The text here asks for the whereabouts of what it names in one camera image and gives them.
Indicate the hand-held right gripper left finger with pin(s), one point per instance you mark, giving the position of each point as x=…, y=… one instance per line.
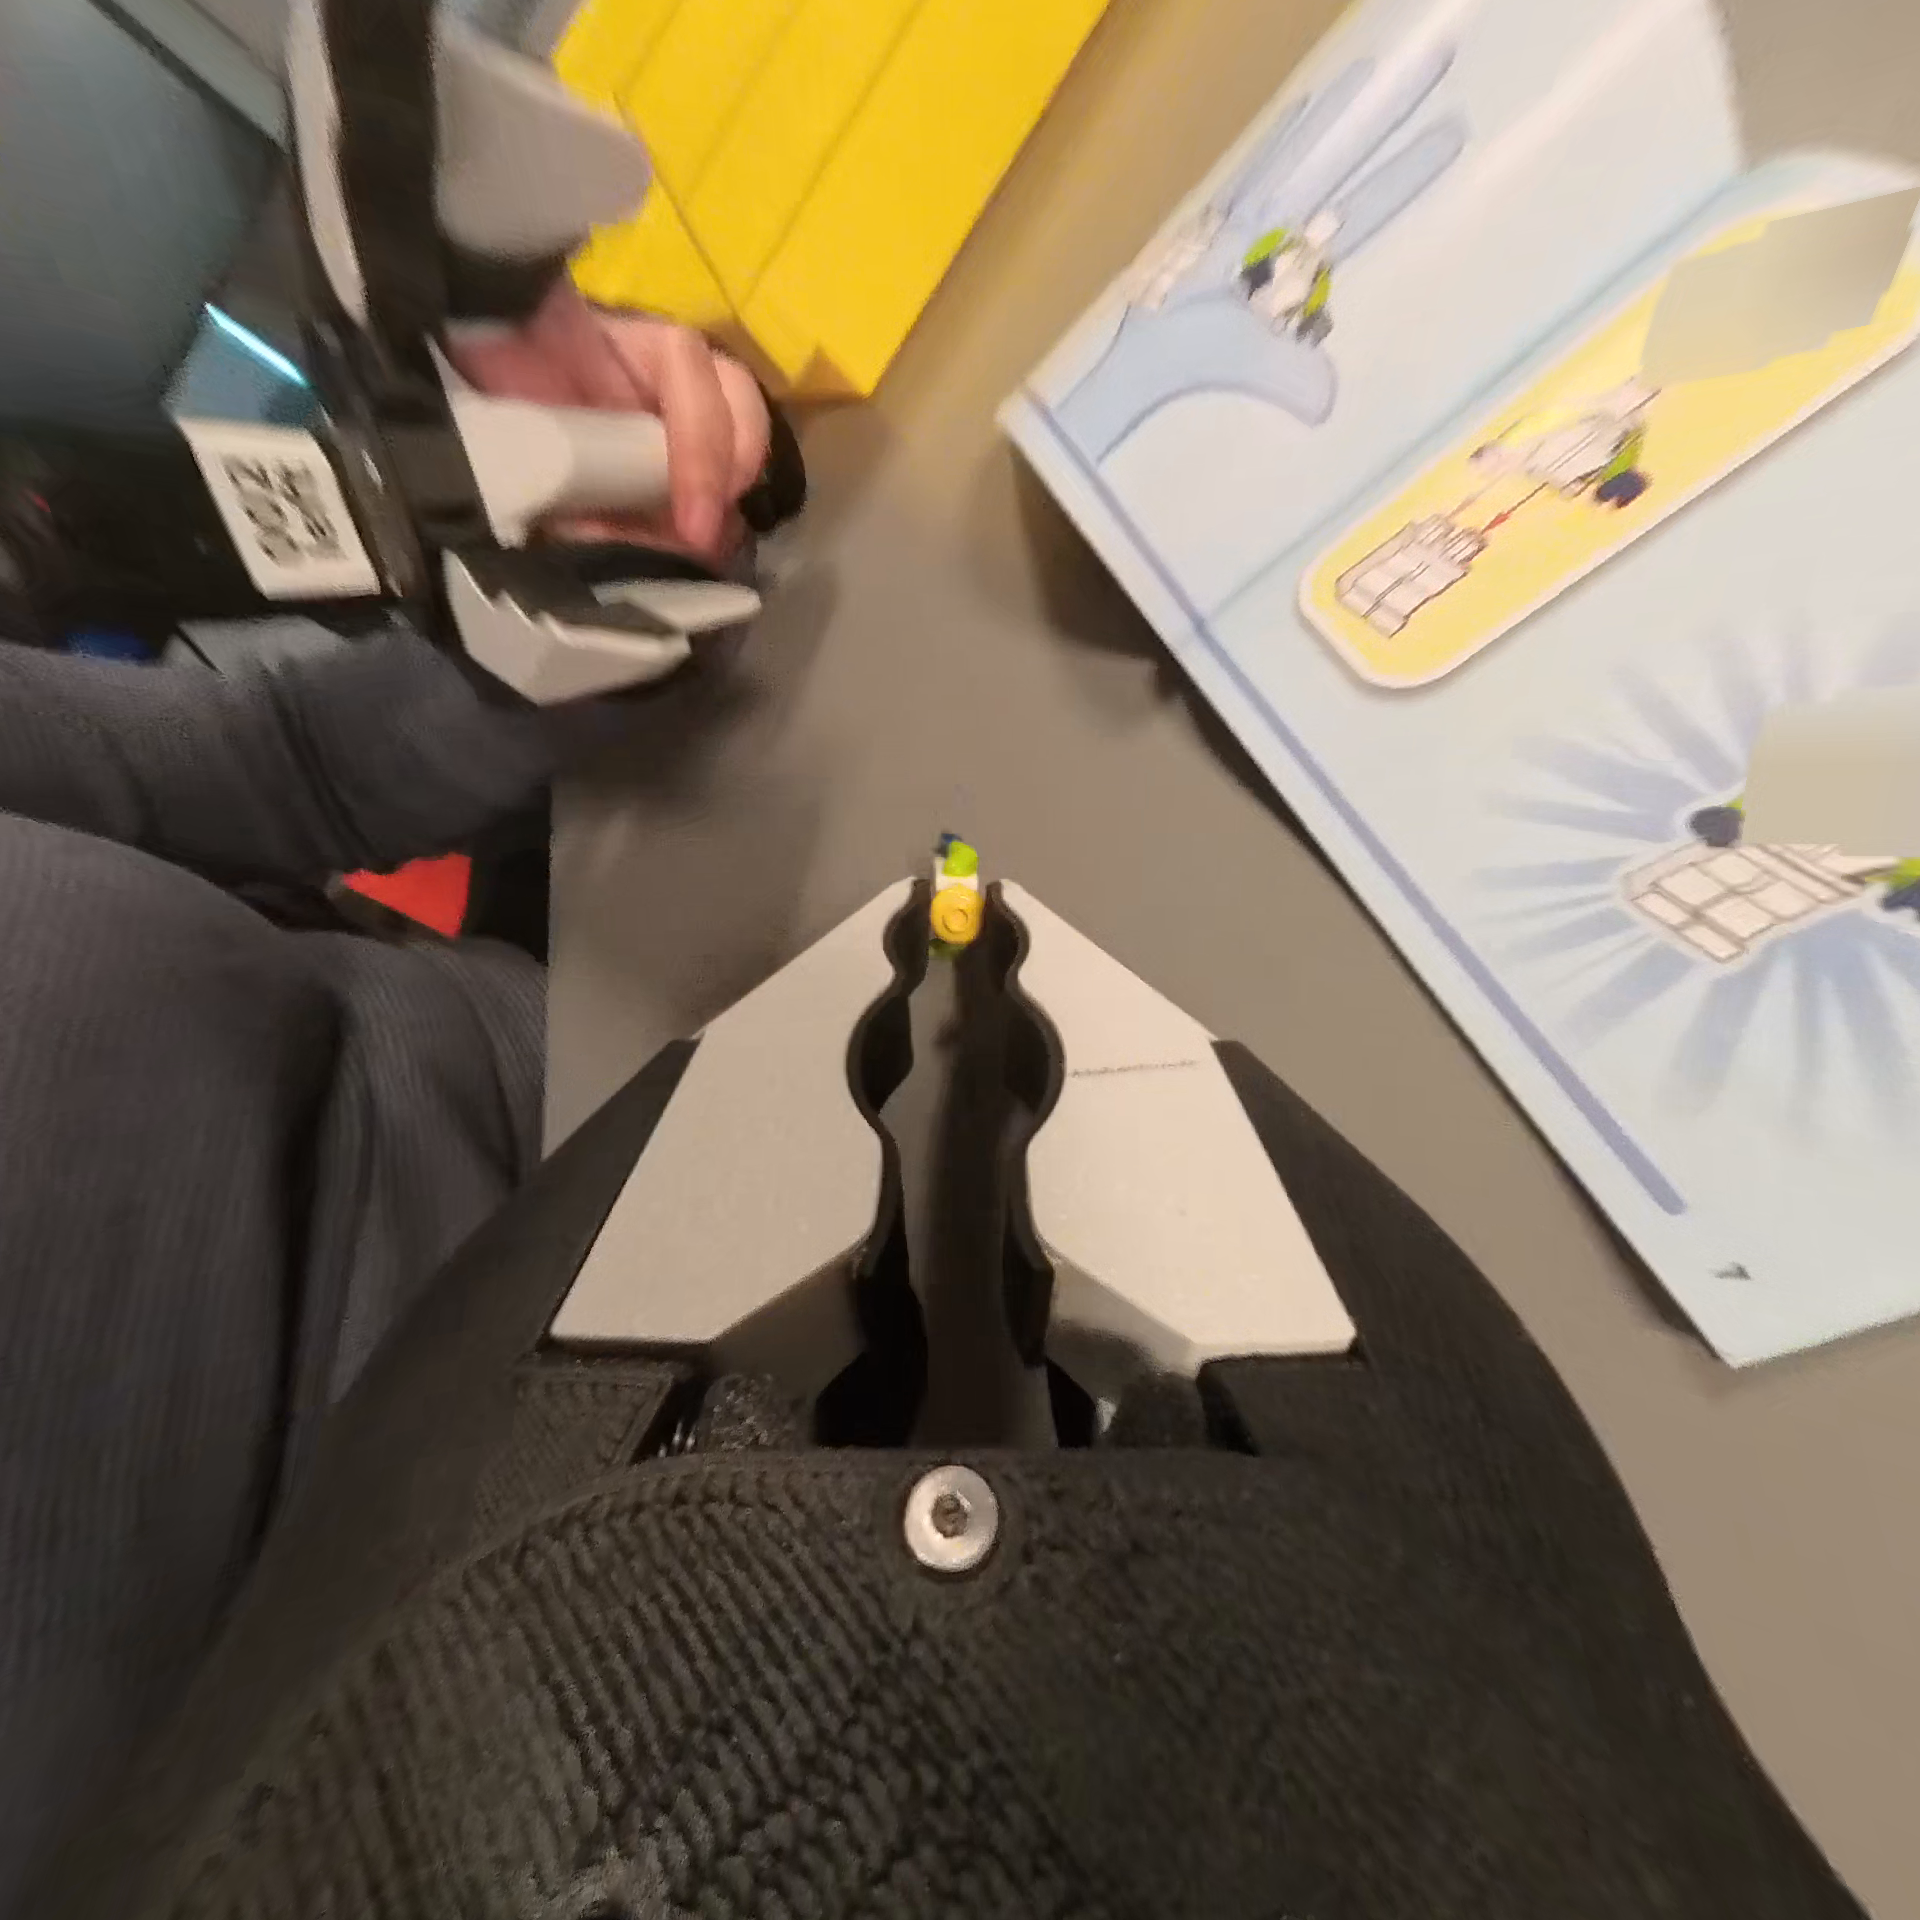
x=734, y=1200

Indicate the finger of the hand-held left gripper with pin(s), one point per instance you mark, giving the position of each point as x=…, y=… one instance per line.
x=571, y=653
x=674, y=603

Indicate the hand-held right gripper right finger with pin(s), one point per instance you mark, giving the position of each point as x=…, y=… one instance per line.
x=1185, y=1200

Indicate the yellow lego minifigure head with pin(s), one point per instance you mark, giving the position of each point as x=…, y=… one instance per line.
x=956, y=911

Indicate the white lego minifigure torso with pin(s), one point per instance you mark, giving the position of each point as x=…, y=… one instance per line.
x=956, y=860

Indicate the yellow plastic bin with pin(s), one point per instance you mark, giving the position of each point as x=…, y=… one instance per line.
x=841, y=151

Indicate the lego instruction booklet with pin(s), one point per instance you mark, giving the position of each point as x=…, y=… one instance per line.
x=1500, y=825

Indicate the person's left forearm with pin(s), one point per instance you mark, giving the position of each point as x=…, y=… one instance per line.
x=301, y=735

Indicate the person's left hand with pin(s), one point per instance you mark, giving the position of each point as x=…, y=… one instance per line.
x=661, y=391

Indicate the black monitor screen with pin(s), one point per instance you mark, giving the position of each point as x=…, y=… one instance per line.
x=105, y=181

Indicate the small red object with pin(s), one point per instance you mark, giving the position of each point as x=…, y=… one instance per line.
x=413, y=893

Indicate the person's grey sweater torso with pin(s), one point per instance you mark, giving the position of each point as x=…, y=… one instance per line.
x=181, y=1200

